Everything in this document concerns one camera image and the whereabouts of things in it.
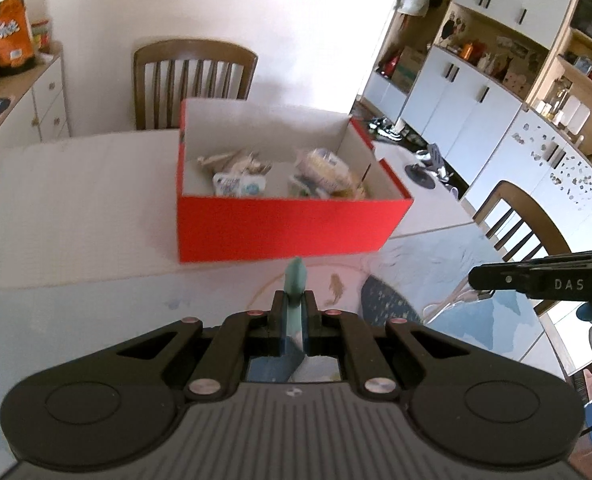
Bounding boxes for teal stick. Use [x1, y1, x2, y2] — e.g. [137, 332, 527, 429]
[283, 257, 307, 351]

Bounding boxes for white printed snack wrapper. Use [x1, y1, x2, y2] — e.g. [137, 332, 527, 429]
[212, 172, 267, 197]

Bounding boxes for blueberry bread package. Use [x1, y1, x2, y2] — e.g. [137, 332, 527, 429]
[294, 148, 366, 200]

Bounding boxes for brown foil wrapper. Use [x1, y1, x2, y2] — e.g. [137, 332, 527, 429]
[197, 150, 272, 176]

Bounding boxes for right wooden chair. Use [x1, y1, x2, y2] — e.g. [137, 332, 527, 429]
[472, 180, 574, 316]

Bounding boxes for wooden chair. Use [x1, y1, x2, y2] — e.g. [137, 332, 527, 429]
[472, 180, 574, 316]
[132, 38, 258, 130]

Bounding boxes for red cardboard box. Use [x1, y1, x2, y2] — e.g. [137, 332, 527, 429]
[177, 98, 413, 263]

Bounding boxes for black phone stand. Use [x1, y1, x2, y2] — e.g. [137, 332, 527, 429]
[404, 143, 451, 190]

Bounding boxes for sneakers on floor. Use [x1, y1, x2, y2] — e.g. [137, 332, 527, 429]
[369, 117, 403, 142]

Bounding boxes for far wooden chair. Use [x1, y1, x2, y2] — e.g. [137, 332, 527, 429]
[132, 38, 258, 130]

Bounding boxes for hanging grey tote bag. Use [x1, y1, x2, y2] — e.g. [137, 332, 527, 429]
[396, 0, 430, 18]

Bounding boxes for white drawer sideboard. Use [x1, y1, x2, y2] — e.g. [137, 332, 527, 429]
[0, 41, 70, 148]

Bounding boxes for orange snack bag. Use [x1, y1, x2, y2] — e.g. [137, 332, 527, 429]
[0, 0, 36, 75]

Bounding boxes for white cable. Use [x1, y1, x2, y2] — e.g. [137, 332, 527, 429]
[420, 276, 492, 323]

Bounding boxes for large white wall cabinet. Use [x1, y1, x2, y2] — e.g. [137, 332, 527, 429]
[358, 0, 592, 252]

